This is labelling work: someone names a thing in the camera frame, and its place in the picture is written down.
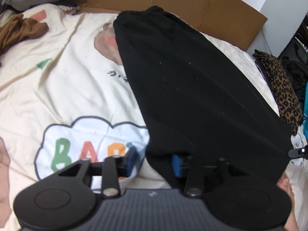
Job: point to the black garment pile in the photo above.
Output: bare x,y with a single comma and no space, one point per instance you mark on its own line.
296,72

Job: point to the teal printed cloth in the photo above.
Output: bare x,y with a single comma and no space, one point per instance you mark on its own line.
306,105

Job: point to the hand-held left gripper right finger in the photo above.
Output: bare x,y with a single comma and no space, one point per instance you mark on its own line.
176,164

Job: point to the brown garment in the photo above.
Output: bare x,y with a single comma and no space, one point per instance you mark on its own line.
21,31

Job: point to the cream bear printed blanket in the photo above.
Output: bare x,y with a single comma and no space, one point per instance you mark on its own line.
60,89

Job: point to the black pants with patterned stripes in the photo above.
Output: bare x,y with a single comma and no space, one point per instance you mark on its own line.
192,77

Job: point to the person's right foot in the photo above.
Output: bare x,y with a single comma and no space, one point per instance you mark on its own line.
286,187

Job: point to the white multicoloured patterned cloth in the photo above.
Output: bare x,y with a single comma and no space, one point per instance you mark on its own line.
69,9

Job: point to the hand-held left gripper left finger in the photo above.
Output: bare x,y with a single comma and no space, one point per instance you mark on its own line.
131,160

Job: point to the leopard print garment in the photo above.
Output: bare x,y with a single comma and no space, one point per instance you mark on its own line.
281,81

